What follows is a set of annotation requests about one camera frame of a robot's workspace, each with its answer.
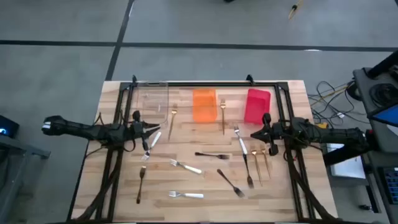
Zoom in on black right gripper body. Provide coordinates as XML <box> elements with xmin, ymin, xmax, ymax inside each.
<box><xmin>262</xmin><ymin>113</ymin><xmax>283</xmax><ymax>156</ymax></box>

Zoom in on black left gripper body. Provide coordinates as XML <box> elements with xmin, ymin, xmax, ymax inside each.
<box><xmin>130</xmin><ymin>110</ymin><xmax>150</xmax><ymax>152</ymax></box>

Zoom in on gold fork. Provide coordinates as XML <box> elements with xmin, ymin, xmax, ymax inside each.
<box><xmin>167</xmin><ymin>103</ymin><xmax>178</xmax><ymax>141</ymax></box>
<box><xmin>250</xmin><ymin>149</ymin><xmax>264</xmax><ymax>187</ymax></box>
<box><xmin>260</xmin><ymin>148</ymin><xmax>272</xmax><ymax>179</ymax></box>
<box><xmin>220</xmin><ymin>98</ymin><xmax>227</xmax><ymax>136</ymax></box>

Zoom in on white-handled silver fork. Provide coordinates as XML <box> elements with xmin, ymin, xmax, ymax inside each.
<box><xmin>141</xmin><ymin>131</ymin><xmax>162</xmax><ymax>162</ymax></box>
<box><xmin>168</xmin><ymin>190</ymin><xmax>205</xmax><ymax>199</ymax></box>
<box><xmin>233</xmin><ymin>125</ymin><xmax>249</xmax><ymax>156</ymax></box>
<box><xmin>169</xmin><ymin>159</ymin><xmax>203</xmax><ymax>175</ymax></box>

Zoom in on black fork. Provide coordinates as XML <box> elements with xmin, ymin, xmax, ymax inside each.
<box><xmin>243</xmin><ymin>154</ymin><xmax>255</xmax><ymax>190</ymax></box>
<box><xmin>216</xmin><ymin>169</ymin><xmax>246</xmax><ymax>198</ymax></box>
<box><xmin>136</xmin><ymin>166</ymin><xmax>147</xmax><ymax>205</ymax></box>
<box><xmin>195</xmin><ymin>151</ymin><xmax>230</xmax><ymax>161</ymax></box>

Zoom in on orange plastic bin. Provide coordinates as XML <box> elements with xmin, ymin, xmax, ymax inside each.
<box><xmin>192</xmin><ymin>88</ymin><xmax>218</xmax><ymax>123</ymax></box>

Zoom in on red plastic bin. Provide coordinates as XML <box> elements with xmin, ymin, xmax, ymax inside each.
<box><xmin>243</xmin><ymin>88</ymin><xmax>272</xmax><ymax>125</ymax></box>

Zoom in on clear plastic bin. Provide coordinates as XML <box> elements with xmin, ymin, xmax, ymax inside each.
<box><xmin>133</xmin><ymin>81</ymin><xmax>170</xmax><ymax>116</ymax></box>

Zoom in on black metal beam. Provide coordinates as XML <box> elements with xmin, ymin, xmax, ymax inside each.
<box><xmin>323</xmin><ymin>144</ymin><xmax>374</xmax><ymax>166</ymax></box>

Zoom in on white box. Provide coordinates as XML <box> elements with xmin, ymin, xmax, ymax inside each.
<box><xmin>326</xmin><ymin>142</ymin><xmax>367</xmax><ymax>180</ymax></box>

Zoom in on grey and black equipment cart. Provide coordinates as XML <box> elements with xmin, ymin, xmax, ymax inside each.
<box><xmin>353</xmin><ymin>49</ymin><xmax>398</xmax><ymax>153</ymax></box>

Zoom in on blue panel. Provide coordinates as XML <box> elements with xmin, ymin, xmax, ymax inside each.
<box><xmin>371</xmin><ymin>104</ymin><xmax>398</xmax><ymax>128</ymax></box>

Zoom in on grey metal bench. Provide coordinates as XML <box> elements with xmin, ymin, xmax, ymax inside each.
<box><xmin>0</xmin><ymin>134</ymin><xmax>52</xmax><ymax>224</ymax></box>

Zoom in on black box with blue light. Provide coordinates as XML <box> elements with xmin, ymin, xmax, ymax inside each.
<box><xmin>0</xmin><ymin>114</ymin><xmax>20</xmax><ymax>139</ymax></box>

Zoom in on black keypad panel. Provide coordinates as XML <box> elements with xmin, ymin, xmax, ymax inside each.
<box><xmin>377</xmin><ymin>166</ymin><xmax>398</xmax><ymax>205</ymax></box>

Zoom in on tangled floor cables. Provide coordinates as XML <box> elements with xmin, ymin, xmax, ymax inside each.
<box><xmin>307</xmin><ymin>80</ymin><xmax>358</xmax><ymax>125</ymax></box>

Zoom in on black sleeved cable bundle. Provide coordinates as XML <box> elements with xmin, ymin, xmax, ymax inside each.
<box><xmin>74</xmin><ymin>146</ymin><xmax>122</xmax><ymax>222</ymax></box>
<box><xmin>284</xmin><ymin>146</ymin><xmax>338</xmax><ymax>222</ymax></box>

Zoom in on coiled black cable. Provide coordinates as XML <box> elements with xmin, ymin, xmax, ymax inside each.
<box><xmin>369</xmin><ymin>82</ymin><xmax>398</xmax><ymax>108</ymax></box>

